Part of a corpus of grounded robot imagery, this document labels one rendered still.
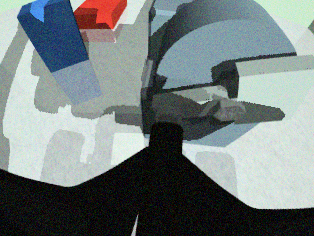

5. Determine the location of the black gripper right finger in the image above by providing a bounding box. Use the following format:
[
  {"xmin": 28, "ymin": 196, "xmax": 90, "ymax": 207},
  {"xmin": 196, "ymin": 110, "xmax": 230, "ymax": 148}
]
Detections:
[{"xmin": 176, "ymin": 154, "xmax": 314, "ymax": 236}]

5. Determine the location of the red block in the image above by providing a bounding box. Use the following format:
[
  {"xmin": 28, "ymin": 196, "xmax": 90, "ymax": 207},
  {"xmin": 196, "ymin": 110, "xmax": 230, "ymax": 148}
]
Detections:
[{"xmin": 73, "ymin": 0, "xmax": 126, "ymax": 30}]

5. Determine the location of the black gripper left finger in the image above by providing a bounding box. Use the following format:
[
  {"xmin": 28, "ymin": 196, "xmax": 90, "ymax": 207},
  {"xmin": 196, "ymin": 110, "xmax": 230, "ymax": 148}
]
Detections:
[{"xmin": 0, "ymin": 147, "xmax": 149, "ymax": 236}]

